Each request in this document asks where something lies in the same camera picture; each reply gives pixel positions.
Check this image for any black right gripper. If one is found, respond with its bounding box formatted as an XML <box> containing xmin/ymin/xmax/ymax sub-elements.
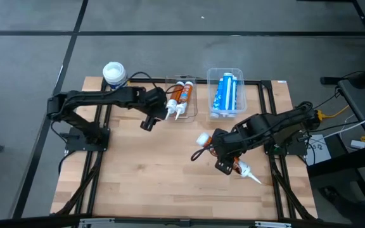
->
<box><xmin>212</xmin><ymin>128</ymin><xmax>247</xmax><ymax>176</ymax></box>

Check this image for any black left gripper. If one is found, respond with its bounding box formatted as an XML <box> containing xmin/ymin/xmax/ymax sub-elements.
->
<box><xmin>139</xmin><ymin>87</ymin><xmax>169</xmax><ymax>132</ymax></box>

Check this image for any orange Gorilla sealant tube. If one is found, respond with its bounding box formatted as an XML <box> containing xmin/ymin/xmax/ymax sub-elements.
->
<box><xmin>196</xmin><ymin>132</ymin><xmax>262</xmax><ymax>185</ymax></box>
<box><xmin>165</xmin><ymin>81</ymin><xmax>185</xmax><ymax>121</ymax></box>
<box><xmin>174</xmin><ymin>81</ymin><xmax>194</xmax><ymax>122</ymax></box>

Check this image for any shallow clear plastic tray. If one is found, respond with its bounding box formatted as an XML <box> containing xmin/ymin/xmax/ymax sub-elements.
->
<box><xmin>165</xmin><ymin>75</ymin><xmax>198</xmax><ymax>123</ymax></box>

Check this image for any Lysol wipes canister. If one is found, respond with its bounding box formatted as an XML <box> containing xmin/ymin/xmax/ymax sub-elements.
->
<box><xmin>102</xmin><ymin>61</ymin><xmax>129</xmax><ymax>91</ymax></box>

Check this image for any deep clear plastic bin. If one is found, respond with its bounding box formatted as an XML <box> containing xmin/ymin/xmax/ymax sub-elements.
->
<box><xmin>206</xmin><ymin>67</ymin><xmax>248</xmax><ymax>122</ymax></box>

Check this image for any white paper sheet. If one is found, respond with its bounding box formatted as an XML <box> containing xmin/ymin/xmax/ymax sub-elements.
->
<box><xmin>305</xmin><ymin>136</ymin><xmax>332</xmax><ymax>167</ymax></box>

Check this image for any yellow extension plug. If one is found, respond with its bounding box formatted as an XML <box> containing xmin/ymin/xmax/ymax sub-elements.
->
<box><xmin>315</xmin><ymin>105</ymin><xmax>350</xmax><ymax>123</ymax></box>

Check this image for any black side desk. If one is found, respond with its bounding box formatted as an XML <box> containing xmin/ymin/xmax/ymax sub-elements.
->
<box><xmin>305</xmin><ymin>60</ymin><xmax>365</xmax><ymax>210</ymax></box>

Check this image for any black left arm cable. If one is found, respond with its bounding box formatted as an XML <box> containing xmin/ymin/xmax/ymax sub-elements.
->
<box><xmin>127</xmin><ymin>71</ymin><xmax>186</xmax><ymax>96</ymax></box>

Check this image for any silver aluminium bracket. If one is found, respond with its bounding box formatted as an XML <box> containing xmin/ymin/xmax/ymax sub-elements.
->
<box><xmin>78</xmin><ymin>217</ymin><xmax>115</xmax><ymax>228</ymax></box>
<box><xmin>254</xmin><ymin>220</ymin><xmax>293</xmax><ymax>228</ymax></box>

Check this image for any black aluminium table frame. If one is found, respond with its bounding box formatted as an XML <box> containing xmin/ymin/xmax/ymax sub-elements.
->
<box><xmin>0</xmin><ymin>77</ymin><xmax>365</xmax><ymax>228</ymax></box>

